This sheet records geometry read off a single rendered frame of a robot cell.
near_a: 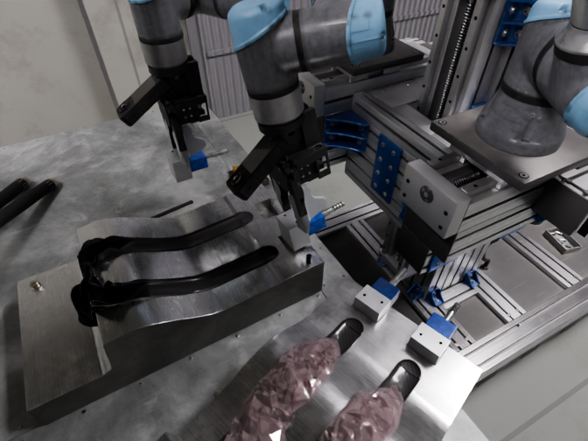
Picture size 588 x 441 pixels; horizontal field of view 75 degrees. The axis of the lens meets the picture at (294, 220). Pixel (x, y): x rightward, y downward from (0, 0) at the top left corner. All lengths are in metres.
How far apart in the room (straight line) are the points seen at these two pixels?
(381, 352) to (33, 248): 0.76
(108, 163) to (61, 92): 1.58
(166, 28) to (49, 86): 2.03
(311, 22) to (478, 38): 0.51
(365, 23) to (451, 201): 0.35
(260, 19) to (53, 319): 0.58
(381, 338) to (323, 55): 0.44
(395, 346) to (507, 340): 0.91
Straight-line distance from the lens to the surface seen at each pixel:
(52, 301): 0.81
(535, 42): 0.74
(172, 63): 0.75
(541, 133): 0.79
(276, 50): 0.52
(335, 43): 0.51
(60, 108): 2.78
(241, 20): 0.52
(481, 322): 1.57
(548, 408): 1.77
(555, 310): 1.71
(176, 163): 0.85
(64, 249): 0.98
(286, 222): 0.69
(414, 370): 0.66
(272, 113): 0.55
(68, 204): 1.09
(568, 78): 0.63
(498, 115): 0.79
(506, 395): 1.72
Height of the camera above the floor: 1.43
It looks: 45 degrees down
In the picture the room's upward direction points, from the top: straight up
